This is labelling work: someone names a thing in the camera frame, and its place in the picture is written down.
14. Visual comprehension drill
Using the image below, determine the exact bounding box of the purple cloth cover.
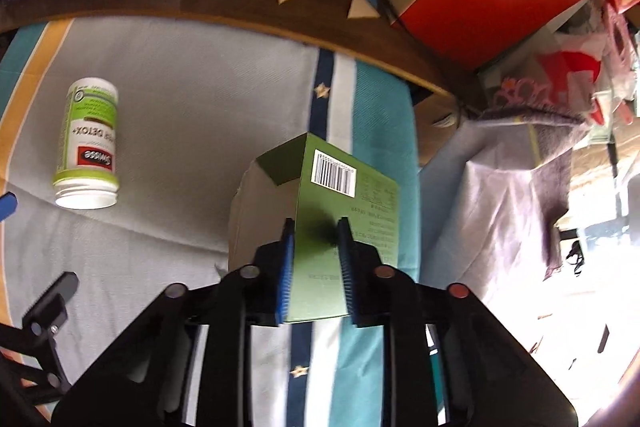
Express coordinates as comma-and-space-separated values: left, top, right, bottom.
417, 112, 576, 298

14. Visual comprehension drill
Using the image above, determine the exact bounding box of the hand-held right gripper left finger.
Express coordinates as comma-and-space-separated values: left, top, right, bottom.
52, 218, 296, 427

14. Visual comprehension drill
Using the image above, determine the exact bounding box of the green cardboard box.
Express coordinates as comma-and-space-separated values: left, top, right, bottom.
227, 132, 401, 324

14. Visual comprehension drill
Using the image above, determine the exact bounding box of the teal white striped tablecloth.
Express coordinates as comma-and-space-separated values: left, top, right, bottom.
0, 17, 451, 427

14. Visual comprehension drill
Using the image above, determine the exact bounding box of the black cable bundle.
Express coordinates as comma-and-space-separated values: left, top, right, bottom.
565, 239, 586, 278

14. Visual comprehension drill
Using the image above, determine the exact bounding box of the beige blue tangram triangle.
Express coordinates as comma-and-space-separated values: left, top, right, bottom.
346, 0, 382, 20

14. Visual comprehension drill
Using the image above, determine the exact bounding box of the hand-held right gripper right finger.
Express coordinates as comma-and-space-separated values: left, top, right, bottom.
336, 217, 581, 427

